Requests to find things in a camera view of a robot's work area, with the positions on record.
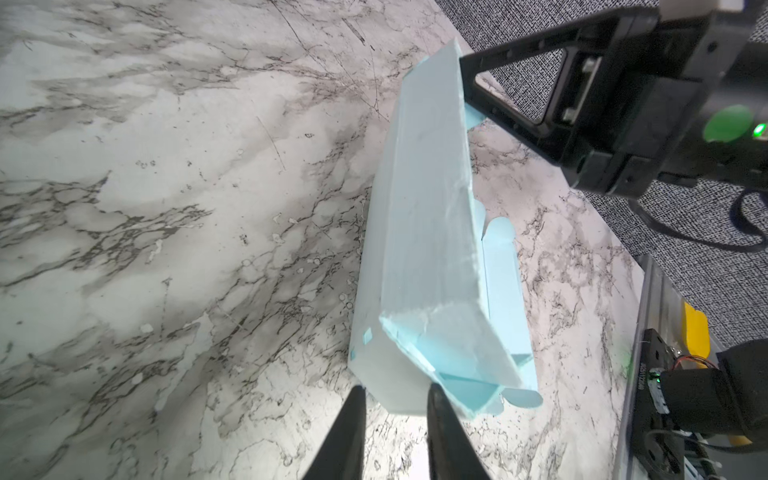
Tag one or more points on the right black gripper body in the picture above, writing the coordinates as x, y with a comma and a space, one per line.
675, 94

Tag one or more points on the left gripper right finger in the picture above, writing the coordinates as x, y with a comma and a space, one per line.
450, 452

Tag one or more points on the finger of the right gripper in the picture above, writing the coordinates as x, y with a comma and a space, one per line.
550, 88

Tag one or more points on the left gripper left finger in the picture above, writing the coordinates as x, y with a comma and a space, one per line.
341, 455

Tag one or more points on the light blue paper box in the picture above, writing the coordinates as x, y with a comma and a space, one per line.
439, 297

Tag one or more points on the yellow plastic scoop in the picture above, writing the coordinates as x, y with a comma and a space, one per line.
696, 333

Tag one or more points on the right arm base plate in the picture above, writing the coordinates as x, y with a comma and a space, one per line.
653, 451

